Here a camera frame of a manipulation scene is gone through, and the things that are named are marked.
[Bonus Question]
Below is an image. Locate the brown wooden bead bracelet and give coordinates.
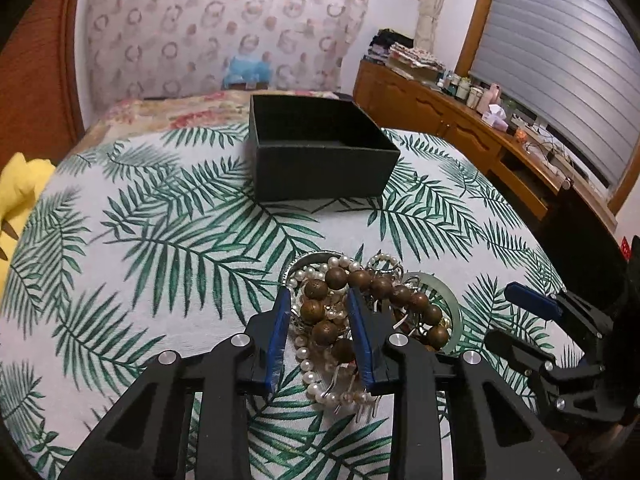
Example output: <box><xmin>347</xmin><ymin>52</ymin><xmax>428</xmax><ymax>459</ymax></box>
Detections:
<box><xmin>299</xmin><ymin>265</ymin><xmax>452</xmax><ymax>366</ymax></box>

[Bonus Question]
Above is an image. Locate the pink circle pattern curtain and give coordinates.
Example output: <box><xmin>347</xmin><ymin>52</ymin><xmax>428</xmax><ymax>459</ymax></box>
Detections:
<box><xmin>87</xmin><ymin>0</ymin><xmax>369</xmax><ymax>108</ymax></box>

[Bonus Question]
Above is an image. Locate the stack of folded clothes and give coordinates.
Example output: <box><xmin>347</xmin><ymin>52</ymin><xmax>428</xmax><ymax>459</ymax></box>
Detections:
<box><xmin>363</xmin><ymin>28</ymin><xmax>445</xmax><ymax>82</ymax></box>

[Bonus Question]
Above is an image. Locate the brown louvered wardrobe door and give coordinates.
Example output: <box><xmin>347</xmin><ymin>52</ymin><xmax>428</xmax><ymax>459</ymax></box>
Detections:
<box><xmin>1</xmin><ymin>0</ymin><xmax>85</xmax><ymax>164</ymax></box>

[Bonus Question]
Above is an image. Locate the grey window roller blind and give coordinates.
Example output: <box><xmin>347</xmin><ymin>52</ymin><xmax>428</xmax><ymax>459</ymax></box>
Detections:
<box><xmin>470</xmin><ymin>0</ymin><xmax>639</xmax><ymax>185</ymax></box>

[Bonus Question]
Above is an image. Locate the pink tissue box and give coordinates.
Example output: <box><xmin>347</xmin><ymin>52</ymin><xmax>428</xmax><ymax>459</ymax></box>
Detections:
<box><xmin>482</xmin><ymin>104</ymin><xmax>509</xmax><ymax>132</ymax></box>

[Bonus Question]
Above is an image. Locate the white pearl necklace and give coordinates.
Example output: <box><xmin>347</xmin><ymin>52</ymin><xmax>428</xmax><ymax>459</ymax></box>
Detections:
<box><xmin>285</xmin><ymin>252</ymin><xmax>407</xmax><ymax>413</ymax></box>

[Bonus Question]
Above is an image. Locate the pale green jade bangle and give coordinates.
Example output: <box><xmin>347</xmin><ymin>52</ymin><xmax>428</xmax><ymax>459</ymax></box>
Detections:
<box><xmin>401</xmin><ymin>272</ymin><xmax>463</xmax><ymax>356</ymax></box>

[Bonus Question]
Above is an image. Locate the floral bed quilt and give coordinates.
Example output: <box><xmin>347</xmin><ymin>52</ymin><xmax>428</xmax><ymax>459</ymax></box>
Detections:
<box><xmin>70</xmin><ymin>90</ymin><xmax>338</xmax><ymax>154</ymax></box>

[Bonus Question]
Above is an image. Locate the wooden sideboard cabinet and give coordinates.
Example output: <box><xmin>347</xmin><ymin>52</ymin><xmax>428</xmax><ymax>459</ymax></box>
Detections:
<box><xmin>352</xmin><ymin>58</ymin><xmax>618</xmax><ymax>233</ymax></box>

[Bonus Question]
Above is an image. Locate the yellow Pikachu plush toy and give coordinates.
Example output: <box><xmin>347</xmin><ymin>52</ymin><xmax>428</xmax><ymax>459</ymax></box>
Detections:
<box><xmin>0</xmin><ymin>153</ymin><xmax>55</xmax><ymax>288</ymax></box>

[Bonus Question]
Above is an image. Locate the black open jewelry box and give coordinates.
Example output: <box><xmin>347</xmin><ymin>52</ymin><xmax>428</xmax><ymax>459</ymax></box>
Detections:
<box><xmin>247</xmin><ymin>94</ymin><xmax>400</xmax><ymax>203</ymax></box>

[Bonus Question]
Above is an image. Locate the bottles and jars cluster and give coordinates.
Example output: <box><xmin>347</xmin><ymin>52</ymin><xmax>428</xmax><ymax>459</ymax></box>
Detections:
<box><xmin>437</xmin><ymin>70</ymin><xmax>501</xmax><ymax>114</ymax></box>

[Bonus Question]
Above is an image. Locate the blue plastic bag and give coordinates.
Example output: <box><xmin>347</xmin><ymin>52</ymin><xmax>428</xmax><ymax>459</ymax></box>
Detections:
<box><xmin>222</xmin><ymin>56</ymin><xmax>272</xmax><ymax>90</ymax></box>

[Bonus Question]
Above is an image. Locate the palm leaf print tablecloth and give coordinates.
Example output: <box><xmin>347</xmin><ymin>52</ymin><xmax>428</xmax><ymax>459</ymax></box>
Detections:
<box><xmin>1</xmin><ymin>124</ymin><xmax>582</xmax><ymax>479</ymax></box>

